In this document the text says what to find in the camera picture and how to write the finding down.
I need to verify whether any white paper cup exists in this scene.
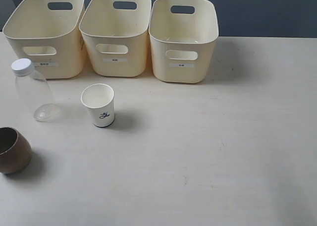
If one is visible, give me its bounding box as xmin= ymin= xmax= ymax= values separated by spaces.
xmin=81 ymin=83 xmax=115 ymax=128

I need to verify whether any clear plastic bottle white cap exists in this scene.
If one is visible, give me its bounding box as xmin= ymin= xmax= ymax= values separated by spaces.
xmin=11 ymin=58 xmax=58 ymax=122

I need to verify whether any brown wooden cup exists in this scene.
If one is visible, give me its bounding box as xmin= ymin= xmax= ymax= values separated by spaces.
xmin=0 ymin=127 xmax=32 ymax=174

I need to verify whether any right cream plastic bin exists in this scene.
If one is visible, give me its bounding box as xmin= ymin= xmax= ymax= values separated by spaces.
xmin=149 ymin=0 xmax=219 ymax=83

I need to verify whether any cream plastic bin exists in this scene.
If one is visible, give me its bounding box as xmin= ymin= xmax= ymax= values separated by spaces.
xmin=79 ymin=0 xmax=152 ymax=77
xmin=3 ymin=0 xmax=87 ymax=79
xmin=149 ymin=0 xmax=219 ymax=83

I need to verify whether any middle cream plastic bin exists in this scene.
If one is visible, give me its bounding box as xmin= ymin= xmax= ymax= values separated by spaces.
xmin=79 ymin=0 xmax=152 ymax=77

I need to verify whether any left cream plastic bin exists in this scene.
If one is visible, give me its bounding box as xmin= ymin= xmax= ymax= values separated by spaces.
xmin=3 ymin=0 xmax=87 ymax=79

